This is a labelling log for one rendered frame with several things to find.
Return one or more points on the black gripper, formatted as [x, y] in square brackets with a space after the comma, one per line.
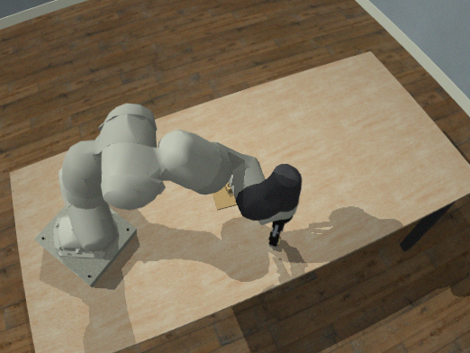
[274, 233]

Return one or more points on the tan flat square mat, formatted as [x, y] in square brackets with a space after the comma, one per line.
[222, 199]

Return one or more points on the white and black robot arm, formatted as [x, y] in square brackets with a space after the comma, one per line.
[130, 175]

